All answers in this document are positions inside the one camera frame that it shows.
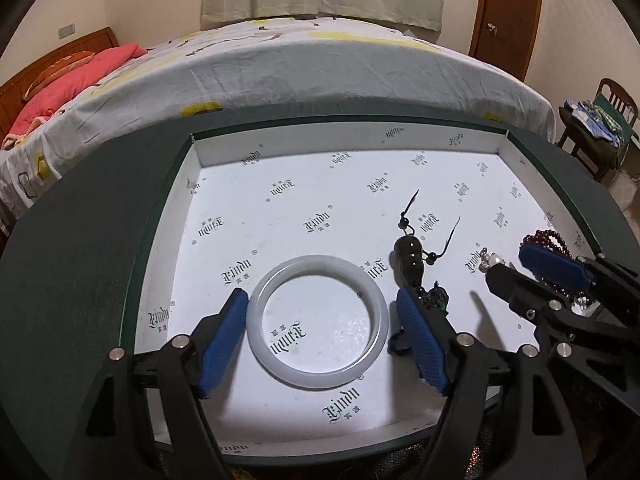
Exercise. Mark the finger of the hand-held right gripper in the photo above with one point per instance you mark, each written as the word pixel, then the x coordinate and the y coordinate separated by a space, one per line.
pixel 515 290
pixel 547 265

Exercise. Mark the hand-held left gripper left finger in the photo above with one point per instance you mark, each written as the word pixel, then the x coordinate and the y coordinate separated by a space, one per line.
pixel 225 340

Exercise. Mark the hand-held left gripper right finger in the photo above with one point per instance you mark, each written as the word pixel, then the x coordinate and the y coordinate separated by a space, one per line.
pixel 425 345

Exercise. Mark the pearl charm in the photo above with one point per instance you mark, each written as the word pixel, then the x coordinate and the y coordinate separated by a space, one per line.
pixel 495 260

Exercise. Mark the white jade bangle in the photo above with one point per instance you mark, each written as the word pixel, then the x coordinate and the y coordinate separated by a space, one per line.
pixel 320 262

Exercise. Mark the white box with green rim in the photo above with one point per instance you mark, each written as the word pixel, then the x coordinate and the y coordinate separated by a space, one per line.
pixel 300 185

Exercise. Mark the pile of clothes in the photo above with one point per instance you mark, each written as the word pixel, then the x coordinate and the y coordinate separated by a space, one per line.
pixel 595 115

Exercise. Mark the wooden chair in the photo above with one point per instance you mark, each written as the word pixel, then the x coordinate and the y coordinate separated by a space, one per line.
pixel 612 91

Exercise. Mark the brown wooden door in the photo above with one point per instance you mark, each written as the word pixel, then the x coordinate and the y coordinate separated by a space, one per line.
pixel 505 10

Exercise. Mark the bed with patterned sheet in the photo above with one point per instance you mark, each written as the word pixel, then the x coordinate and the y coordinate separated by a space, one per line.
pixel 300 70

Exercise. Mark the pink blanket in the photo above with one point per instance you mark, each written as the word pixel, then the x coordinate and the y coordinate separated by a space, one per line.
pixel 75 80

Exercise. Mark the orange pillow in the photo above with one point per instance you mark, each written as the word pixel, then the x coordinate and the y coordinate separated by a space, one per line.
pixel 55 70

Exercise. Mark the wooden headboard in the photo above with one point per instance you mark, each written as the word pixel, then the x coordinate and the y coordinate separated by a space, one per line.
pixel 95 40

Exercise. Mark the wall outlet panel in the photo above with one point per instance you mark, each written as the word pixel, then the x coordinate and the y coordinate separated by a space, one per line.
pixel 66 31

